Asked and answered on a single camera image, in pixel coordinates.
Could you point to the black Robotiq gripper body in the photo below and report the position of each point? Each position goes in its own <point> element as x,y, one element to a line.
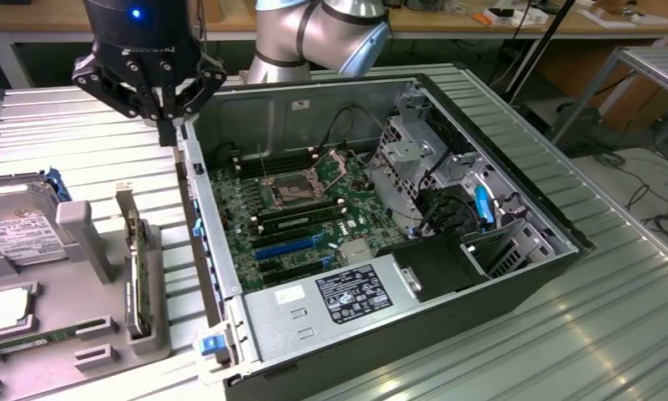
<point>138,29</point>

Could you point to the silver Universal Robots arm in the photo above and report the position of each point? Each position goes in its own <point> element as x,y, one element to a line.
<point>312,37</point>

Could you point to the black RAM slot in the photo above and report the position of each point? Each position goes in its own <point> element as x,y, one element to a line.
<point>272,158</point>
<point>275,168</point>

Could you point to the thin locking lever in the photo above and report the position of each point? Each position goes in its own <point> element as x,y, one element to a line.
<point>263,167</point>

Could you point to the blue disk caddy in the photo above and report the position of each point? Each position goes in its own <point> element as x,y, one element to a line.
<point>58,186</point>

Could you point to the CPU socket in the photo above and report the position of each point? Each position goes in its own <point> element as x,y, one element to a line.
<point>289,190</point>

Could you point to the metal socket cover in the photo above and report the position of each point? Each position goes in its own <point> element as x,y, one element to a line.
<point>328,171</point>

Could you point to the blue case latch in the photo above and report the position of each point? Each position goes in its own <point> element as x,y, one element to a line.
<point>196,229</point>
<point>210,345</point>

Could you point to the installed green RAM stick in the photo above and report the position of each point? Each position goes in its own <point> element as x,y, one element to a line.
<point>300,220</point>

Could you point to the silver perforated disk bay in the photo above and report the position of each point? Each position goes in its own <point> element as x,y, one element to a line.
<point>407,150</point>

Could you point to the silver hard disk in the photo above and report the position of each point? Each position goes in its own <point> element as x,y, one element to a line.
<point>16,234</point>

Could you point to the black expansion slot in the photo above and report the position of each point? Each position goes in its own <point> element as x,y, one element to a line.
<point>289,265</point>
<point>281,240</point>
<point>295,275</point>

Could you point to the blue expansion slot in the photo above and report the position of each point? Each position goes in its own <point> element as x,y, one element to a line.
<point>287,248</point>

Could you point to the wooden desk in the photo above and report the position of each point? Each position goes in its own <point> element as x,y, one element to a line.
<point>451,23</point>

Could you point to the silver chipset heatsink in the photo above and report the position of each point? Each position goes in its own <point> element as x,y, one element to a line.
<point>357,249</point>

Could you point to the grey parts rack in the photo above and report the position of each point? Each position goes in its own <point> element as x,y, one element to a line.
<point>49,301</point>

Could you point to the white and orange boxes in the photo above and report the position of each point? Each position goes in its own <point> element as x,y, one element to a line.
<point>512,16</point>

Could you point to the silver CPU chip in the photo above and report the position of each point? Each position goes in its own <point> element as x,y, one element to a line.
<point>2,309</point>

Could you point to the silver power supply unit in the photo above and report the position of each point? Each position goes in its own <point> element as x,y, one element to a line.
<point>289,317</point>

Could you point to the black tripod pole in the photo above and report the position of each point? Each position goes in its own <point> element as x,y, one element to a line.
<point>540,42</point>

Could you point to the loose green RAM stick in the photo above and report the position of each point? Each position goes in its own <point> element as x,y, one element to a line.
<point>33,337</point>

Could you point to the dark grey floor box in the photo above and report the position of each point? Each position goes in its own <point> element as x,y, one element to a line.
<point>568,121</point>

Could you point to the silver slotted disk bay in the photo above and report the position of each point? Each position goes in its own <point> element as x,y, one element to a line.
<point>512,250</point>

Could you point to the white flat box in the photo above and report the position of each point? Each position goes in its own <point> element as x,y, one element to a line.
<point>604,17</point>

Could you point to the black open PC case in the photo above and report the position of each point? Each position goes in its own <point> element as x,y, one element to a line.
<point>507,292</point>

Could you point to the aluminium frame table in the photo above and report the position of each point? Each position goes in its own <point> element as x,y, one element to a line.
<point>656,67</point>

